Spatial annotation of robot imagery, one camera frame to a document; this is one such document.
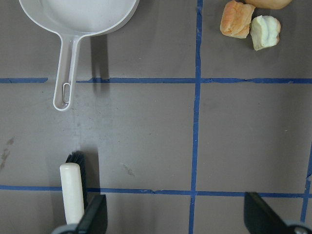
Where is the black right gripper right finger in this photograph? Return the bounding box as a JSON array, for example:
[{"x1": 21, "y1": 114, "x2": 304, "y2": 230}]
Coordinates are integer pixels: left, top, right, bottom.
[{"x1": 244, "y1": 192, "x2": 295, "y2": 234}]

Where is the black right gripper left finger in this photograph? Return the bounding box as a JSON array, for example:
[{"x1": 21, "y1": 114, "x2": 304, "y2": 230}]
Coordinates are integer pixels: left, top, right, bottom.
[{"x1": 75, "y1": 195, "x2": 107, "y2": 234}]

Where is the orange-brown bread chunk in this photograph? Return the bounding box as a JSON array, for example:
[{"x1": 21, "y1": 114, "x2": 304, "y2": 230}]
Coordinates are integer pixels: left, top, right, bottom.
[{"x1": 219, "y1": 0, "x2": 255, "y2": 39}]

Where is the round golden bread roll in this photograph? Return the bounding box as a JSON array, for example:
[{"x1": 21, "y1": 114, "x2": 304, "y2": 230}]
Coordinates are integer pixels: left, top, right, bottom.
[{"x1": 245, "y1": 0, "x2": 292, "y2": 10}]

